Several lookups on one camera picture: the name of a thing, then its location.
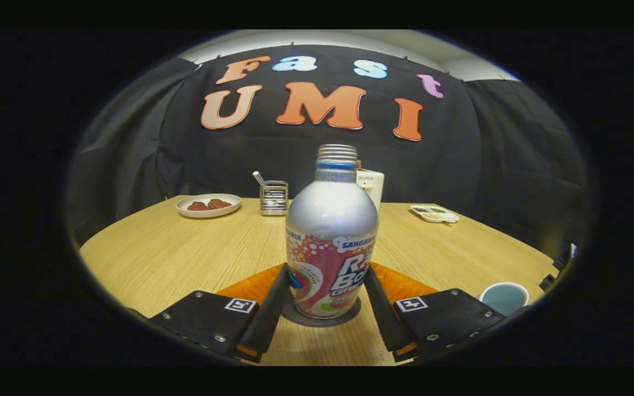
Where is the white toaster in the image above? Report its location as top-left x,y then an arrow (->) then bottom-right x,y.
356,161 -> 385,212

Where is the dark brown round coaster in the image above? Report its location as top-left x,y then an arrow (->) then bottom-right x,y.
281,297 -> 362,328

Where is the white plate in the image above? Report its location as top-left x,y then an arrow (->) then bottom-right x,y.
176,193 -> 242,219

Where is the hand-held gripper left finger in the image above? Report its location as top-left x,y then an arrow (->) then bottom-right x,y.
149,264 -> 290,364

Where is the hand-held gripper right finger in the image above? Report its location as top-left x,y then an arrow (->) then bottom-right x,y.
364,264 -> 507,362

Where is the metal wire cutlery holder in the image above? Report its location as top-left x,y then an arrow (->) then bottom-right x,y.
259,180 -> 289,216

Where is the silver pink juice bottle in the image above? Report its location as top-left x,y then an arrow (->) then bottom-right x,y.
285,144 -> 379,320

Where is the white divided dish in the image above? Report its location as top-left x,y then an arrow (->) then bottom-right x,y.
410,205 -> 460,224

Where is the white cup blue inside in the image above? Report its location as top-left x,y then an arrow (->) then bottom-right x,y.
479,282 -> 531,317

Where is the wooden table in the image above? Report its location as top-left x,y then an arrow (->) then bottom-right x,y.
78,195 -> 560,366

